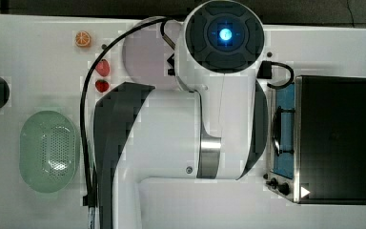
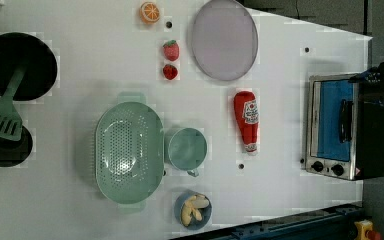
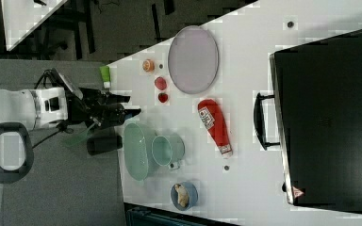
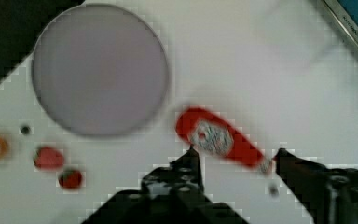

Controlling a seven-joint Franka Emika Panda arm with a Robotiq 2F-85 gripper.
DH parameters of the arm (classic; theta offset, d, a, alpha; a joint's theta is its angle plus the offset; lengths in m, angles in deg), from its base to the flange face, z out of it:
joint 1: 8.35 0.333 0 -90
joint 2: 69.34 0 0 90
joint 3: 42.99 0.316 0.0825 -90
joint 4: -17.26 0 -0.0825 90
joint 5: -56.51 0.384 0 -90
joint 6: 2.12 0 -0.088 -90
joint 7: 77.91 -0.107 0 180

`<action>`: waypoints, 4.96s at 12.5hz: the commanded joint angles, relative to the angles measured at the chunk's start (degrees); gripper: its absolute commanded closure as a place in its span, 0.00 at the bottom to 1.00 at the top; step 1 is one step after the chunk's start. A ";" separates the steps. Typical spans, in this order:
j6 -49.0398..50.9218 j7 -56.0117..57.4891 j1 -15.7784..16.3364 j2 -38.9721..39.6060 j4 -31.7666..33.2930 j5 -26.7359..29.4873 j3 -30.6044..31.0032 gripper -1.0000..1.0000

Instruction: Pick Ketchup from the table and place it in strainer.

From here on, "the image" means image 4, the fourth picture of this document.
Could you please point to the smaller plush strawberry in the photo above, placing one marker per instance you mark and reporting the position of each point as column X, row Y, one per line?
column 70, row 179

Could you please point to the grey round plate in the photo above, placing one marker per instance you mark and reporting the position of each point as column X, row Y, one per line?
column 99, row 71

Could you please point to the larger plush strawberry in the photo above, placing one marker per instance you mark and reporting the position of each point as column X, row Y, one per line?
column 48, row 158

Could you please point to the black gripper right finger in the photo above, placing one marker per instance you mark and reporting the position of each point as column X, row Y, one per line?
column 330, row 195

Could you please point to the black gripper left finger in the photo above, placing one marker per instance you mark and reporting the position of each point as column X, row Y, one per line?
column 168, row 195

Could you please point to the red plush ketchup bottle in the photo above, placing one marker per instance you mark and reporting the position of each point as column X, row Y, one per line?
column 206, row 131

